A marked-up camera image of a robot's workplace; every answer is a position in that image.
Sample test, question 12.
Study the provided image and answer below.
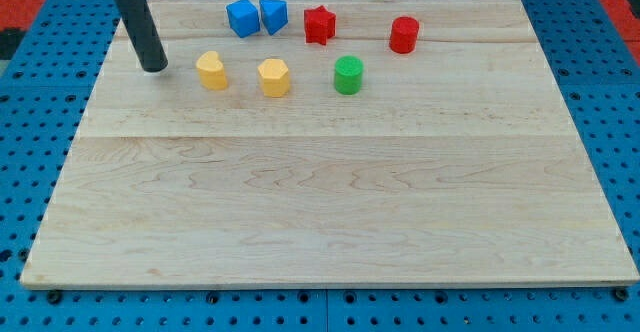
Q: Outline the light wooden board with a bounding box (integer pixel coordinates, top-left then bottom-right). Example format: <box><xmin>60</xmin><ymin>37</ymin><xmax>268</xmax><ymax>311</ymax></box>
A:
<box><xmin>21</xmin><ymin>0</ymin><xmax>639</xmax><ymax>290</ymax></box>

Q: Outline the red cylinder block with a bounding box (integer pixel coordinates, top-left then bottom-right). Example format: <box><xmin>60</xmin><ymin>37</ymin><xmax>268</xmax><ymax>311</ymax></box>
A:
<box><xmin>389</xmin><ymin>16</ymin><xmax>420</xmax><ymax>54</ymax></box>

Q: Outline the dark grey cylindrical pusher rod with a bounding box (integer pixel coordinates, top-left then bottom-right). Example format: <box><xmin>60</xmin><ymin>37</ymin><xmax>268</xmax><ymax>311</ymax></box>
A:
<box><xmin>114</xmin><ymin>0</ymin><xmax>168</xmax><ymax>73</ymax></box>

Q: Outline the blue cube block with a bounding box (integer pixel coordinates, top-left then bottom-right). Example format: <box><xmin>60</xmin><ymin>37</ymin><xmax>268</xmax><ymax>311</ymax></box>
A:
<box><xmin>226</xmin><ymin>0</ymin><xmax>260</xmax><ymax>38</ymax></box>

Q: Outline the yellow hexagon block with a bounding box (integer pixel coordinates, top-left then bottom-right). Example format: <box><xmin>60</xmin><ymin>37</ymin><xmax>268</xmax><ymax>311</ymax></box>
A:
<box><xmin>257</xmin><ymin>58</ymin><xmax>291</xmax><ymax>98</ymax></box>

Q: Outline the red star block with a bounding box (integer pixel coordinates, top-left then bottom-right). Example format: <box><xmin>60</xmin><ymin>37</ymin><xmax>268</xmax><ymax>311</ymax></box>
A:
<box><xmin>303</xmin><ymin>5</ymin><xmax>336</xmax><ymax>45</ymax></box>

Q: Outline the blue triangular block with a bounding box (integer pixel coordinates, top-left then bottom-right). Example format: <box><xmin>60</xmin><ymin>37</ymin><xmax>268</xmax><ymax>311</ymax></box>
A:
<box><xmin>259</xmin><ymin>0</ymin><xmax>288</xmax><ymax>35</ymax></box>

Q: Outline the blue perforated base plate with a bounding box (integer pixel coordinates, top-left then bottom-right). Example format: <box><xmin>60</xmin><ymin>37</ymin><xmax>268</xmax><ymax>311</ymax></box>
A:
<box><xmin>1</xmin><ymin>0</ymin><xmax>639</xmax><ymax>331</ymax></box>

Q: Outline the yellow heart block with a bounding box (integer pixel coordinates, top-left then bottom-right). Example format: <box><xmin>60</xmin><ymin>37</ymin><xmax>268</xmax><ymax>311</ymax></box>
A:
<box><xmin>196</xmin><ymin>51</ymin><xmax>228</xmax><ymax>91</ymax></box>

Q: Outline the green cylinder block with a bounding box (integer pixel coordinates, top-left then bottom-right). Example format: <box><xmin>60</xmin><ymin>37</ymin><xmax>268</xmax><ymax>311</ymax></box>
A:
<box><xmin>334</xmin><ymin>55</ymin><xmax>364</xmax><ymax>95</ymax></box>

